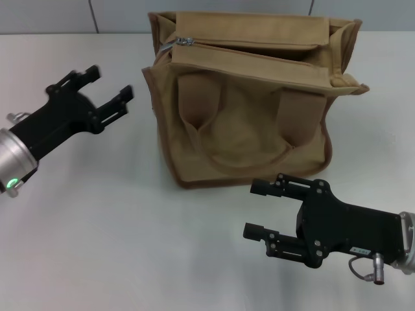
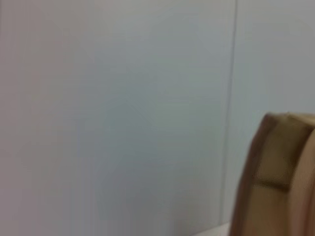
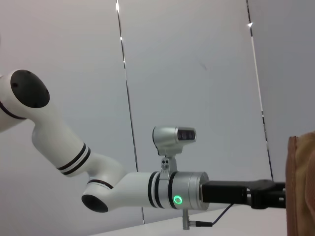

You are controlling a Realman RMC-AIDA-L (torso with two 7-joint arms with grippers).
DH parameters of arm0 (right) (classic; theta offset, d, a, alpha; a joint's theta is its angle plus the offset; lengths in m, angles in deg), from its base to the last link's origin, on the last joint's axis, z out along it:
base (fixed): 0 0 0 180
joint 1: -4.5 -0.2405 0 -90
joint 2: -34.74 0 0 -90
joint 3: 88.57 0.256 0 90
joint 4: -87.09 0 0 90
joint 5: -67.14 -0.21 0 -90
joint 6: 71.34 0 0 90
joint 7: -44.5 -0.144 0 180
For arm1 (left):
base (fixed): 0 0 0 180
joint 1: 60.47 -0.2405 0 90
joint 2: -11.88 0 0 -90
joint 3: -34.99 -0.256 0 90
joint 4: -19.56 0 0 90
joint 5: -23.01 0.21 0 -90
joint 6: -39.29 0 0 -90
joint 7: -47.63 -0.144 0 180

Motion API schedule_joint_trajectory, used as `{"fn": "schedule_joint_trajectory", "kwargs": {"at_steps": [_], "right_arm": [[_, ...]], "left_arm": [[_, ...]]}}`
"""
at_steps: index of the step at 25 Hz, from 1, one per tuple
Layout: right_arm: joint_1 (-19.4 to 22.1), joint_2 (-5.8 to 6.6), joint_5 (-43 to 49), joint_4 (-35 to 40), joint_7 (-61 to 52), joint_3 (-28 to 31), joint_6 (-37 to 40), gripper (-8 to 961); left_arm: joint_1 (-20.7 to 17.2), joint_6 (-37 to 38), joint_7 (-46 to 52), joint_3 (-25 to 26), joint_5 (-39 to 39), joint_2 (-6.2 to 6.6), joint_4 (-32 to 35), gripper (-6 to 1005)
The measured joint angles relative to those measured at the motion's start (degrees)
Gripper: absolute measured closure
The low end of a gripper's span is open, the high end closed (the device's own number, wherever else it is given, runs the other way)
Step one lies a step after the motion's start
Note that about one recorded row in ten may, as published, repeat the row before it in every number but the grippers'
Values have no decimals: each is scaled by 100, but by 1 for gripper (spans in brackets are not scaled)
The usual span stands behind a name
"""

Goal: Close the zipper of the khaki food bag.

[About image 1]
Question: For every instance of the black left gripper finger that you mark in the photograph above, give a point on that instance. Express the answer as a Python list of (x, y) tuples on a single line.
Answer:
[(113, 105), (81, 77)]

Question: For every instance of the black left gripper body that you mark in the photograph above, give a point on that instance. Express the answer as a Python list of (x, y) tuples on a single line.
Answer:
[(61, 116)]

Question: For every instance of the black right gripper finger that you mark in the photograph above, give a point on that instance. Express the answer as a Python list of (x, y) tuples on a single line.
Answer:
[(285, 188), (282, 244)]

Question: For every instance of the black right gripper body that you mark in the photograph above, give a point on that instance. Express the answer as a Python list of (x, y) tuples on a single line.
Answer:
[(350, 226)]

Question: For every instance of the khaki canvas food bag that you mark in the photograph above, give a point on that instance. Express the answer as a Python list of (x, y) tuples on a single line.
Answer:
[(246, 129)]

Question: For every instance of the silver metal zipper slider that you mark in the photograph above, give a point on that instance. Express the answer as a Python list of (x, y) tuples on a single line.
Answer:
[(183, 41)]

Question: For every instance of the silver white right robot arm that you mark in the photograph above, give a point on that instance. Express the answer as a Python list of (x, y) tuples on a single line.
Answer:
[(408, 246)]

